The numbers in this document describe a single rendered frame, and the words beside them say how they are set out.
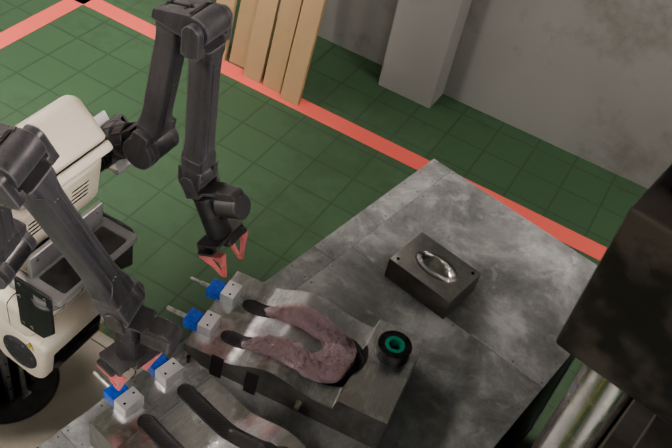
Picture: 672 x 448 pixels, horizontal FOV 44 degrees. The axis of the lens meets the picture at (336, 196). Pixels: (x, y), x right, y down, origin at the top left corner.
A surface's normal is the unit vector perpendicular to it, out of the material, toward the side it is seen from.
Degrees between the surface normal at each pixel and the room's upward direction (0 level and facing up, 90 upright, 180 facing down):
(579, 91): 90
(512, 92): 90
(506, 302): 0
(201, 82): 90
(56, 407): 0
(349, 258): 0
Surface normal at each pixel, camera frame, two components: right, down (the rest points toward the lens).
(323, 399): 0.16, -0.72
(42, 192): 0.90, 0.14
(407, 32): -0.49, 0.54
